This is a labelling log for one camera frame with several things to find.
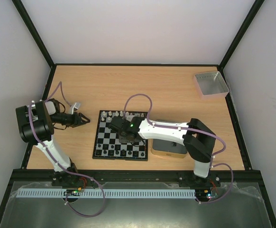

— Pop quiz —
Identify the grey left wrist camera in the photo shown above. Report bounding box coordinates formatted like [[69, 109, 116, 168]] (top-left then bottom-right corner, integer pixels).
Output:
[[68, 102, 81, 114]]

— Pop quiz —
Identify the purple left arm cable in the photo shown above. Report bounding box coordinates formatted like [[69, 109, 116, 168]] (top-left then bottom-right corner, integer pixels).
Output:
[[28, 81, 106, 218]]

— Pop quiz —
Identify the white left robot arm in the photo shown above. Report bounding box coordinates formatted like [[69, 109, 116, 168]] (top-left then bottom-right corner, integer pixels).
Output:
[[16, 98, 90, 179]]

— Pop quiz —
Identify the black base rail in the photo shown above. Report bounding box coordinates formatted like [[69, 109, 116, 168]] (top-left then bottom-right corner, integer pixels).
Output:
[[9, 168, 262, 188]]

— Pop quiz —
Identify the white slotted cable duct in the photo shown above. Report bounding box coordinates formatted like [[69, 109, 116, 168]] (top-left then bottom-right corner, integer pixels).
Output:
[[16, 189, 195, 199]]

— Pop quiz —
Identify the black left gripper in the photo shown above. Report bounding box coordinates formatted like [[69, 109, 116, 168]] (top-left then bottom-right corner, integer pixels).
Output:
[[51, 112, 90, 128]]

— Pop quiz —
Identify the pink metal tin lid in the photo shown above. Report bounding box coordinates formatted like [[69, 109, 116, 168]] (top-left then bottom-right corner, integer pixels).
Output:
[[193, 71, 230, 99]]

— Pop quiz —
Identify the gold metal tin with pieces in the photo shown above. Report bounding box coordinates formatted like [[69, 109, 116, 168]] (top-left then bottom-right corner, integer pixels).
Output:
[[151, 139, 187, 158]]

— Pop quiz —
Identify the black and grey chessboard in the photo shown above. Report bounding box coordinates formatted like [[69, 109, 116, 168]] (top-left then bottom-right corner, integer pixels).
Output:
[[92, 110, 148, 161]]

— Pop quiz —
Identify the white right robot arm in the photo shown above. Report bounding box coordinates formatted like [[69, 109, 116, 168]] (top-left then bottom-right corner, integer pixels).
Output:
[[108, 116, 217, 186]]

